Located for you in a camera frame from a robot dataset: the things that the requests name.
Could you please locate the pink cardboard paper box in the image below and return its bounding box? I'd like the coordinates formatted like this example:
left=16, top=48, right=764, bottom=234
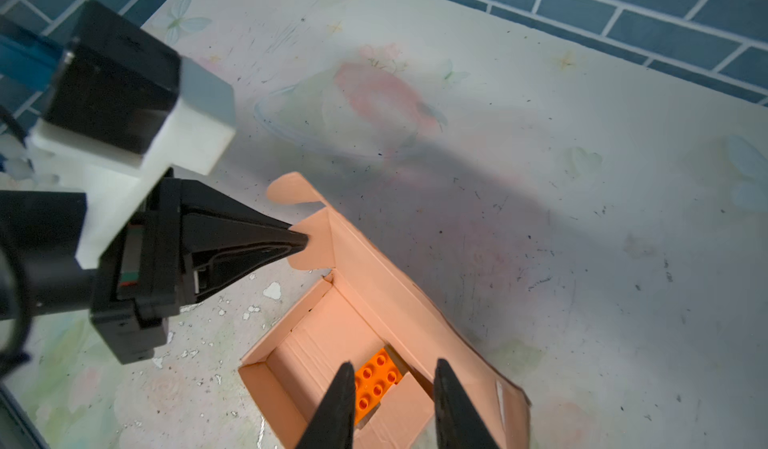
left=239, top=203, right=530, bottom=448

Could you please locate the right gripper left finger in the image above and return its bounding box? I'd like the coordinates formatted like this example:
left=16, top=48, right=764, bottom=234
left=296, top=362, right=356, bottom=449

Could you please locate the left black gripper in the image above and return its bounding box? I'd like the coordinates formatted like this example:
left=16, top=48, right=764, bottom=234
left=90, top=178, right=309, bottom=364

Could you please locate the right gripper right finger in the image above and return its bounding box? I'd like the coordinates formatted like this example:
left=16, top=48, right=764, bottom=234
left=433, top=358, right=499, bottom=449

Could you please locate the small orange tag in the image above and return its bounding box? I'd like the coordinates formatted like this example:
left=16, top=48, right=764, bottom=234
left=354, top=348, right=403, bottom=424

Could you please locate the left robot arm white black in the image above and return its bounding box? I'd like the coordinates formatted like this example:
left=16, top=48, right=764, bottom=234
left=1, top=175, right=308, bottom=367

